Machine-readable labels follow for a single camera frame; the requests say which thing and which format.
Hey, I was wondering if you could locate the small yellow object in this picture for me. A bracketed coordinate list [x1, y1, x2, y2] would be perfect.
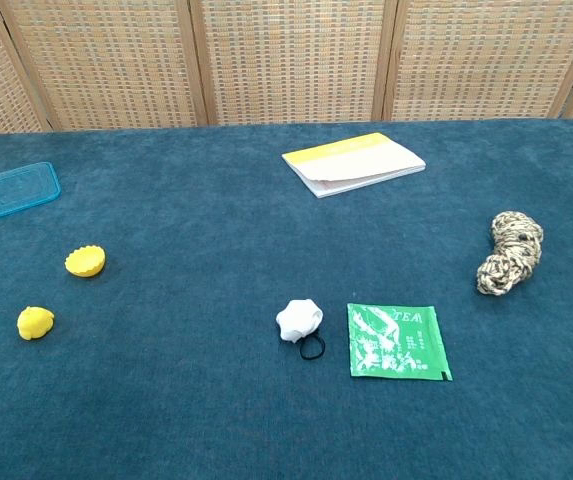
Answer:
[16, 305, 56, 342]

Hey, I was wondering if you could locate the green tea sachet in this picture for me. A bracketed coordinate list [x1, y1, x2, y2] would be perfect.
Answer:
[346, 302, 454, 382]

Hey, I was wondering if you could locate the woven rattan folding screen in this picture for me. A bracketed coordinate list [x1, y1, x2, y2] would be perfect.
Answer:
[0, 0, 573, 137]

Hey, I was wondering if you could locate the blue transparent plastic lid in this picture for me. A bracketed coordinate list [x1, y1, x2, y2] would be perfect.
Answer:
[0, 161, 63, 219]

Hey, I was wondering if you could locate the beige braided rope bundle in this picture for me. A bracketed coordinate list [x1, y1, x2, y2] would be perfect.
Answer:
[475, 210, 545, 297]

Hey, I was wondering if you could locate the blue table cloth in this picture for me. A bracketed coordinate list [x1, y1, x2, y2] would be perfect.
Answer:
[0, 117, 573, 480]

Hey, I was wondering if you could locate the white flower hair tie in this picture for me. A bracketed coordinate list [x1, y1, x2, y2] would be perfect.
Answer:
[275, 298, 327, 361]

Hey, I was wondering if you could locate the yellow and white notebook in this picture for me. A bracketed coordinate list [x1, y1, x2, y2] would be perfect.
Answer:
[281, 131, 427, 200]

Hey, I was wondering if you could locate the yellow scalloped plastic cup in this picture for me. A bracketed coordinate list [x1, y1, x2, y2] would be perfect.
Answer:
[64, 244, 108, 278]

